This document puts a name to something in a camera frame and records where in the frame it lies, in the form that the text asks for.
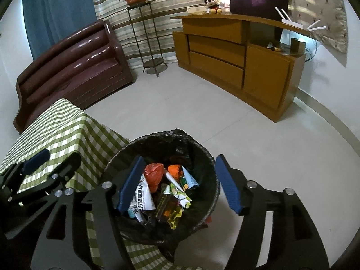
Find red plastic bag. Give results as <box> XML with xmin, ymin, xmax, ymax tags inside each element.
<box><xmin>143</xmin><ymin>163</ymin><xmax>166</xmax><ymax>193</ymax></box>

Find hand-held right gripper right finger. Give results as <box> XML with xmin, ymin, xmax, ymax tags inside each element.
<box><xmin>214</xmin><ymin>154</ymin><xmax>329</xmax><ymax>270</ymax></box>

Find wooden cabinet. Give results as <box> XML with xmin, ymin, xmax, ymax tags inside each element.
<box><xmin>169</xmin><ymin>13</ymin><xmax>306</xmax><ymax>123</ymax></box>

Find dark brown orange packet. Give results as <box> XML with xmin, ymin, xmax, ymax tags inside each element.
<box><xmin>155</xmin><ymin>184</ymin><xmax>180</xmax><ymax>223</ymax></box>

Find white flat box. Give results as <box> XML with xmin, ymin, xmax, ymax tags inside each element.
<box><xmin>187</xmin><ymin>6</ymin><xmax>209</xmax><ymax>15</ymax></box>

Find grey cables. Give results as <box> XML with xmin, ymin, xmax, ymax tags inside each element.
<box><xmin>305</xmin><ymin>32</ymin><xmax>318</xmax><ymax>61</ymax></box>

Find black white printed packet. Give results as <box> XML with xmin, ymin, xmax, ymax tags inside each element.
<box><xmin>128</xmin><ymin>174</ymin><xmax>156</xmax><ymax>221</ymax></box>

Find blue curtain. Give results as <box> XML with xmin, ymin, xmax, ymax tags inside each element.
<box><xmin>22</xmin><ymin>0</ymin><xmax>97</xmax><ymax>59</ymax></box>

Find yellow wrapper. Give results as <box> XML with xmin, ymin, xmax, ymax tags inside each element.
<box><xmin>167</xmin><ymin>207</ymin><xmax>183</xmax><ymax>230</ymax></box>

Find mouse plush toy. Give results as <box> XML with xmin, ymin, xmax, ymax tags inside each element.
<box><xmin>205</xmin><ymin>0</ymin><xmax>223</xmax><ymax>14</ymax></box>

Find orange wrapper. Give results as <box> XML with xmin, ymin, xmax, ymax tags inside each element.
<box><xmin>168</xmin><ymin>164</ymin><xmax>183</xmax><ymax>179</ymax></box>

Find brown leather sofa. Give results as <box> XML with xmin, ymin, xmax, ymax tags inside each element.
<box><xmin>13</xmin><ymin>20</ymin><xmax>134</xmax><ymax>135</ymax></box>

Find small dark box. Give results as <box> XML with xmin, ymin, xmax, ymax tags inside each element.
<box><xmin>290</xmin><ymin>38</ymin><xmax>306</xmax><ymax>52</ymax></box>

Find black metal plant stand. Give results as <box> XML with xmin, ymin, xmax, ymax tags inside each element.
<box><xmin>126</xmin><ymin>1</ymin><xmax>168</xmax><ymax>78</ymax></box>

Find black lined trash bin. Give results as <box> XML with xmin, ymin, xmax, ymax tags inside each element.
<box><xmin>103</xmin><ymin>129</ymin><xmax>221</xmax><ymax>255</ymax></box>

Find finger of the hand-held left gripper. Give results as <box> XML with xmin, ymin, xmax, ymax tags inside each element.
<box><xmin>0</xmin><ymin>149</ymin><xmax>51</xmax><ymax>200</ymax></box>
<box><xmin>17</xmin><ymin>152</ymin><xmax>82</xmax><ymax>203</ymax></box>

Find white router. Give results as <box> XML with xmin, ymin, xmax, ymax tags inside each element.
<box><xmin>275</xmin><ymin>6</ymin><xmax>328</xmax><ymax>32</ymax></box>

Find beige patterned curtain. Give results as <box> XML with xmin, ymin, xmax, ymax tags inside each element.
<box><xmin>204</xmin><ymin>0</ymin><xmax>349</xmax><ymax>68</ymax></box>

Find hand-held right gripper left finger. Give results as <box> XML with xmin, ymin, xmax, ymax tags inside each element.
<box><xmin>31</xmin><ymin>155</ymin><xmax>147</xmax><ymax>270</ymax></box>

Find green checkered tablecloth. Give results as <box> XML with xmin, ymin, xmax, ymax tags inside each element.
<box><xmin>0</xmin><ymin>98</ymin><xmax>180</xmax><ymax>270</ymax></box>

